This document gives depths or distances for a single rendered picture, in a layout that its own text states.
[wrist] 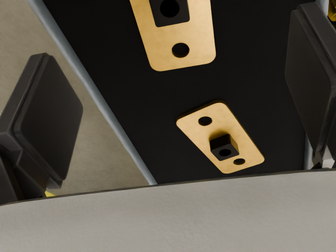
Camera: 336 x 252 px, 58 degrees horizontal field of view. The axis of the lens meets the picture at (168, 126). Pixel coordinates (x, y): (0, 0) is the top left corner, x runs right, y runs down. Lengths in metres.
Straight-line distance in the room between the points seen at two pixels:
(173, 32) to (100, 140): 2.01
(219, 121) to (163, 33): 0.08
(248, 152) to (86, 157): 2.14
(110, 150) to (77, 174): 0.44
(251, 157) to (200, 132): 0.05
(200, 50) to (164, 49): 0.02
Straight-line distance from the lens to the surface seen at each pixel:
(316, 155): 0.52
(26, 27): 1.67
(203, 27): 0.17
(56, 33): 0.18
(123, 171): 2.46
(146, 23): 0.16
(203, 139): 0.23
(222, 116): 0.21
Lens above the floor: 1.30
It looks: 41 degrees down
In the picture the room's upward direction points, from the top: 180 degrees counter-clockwise
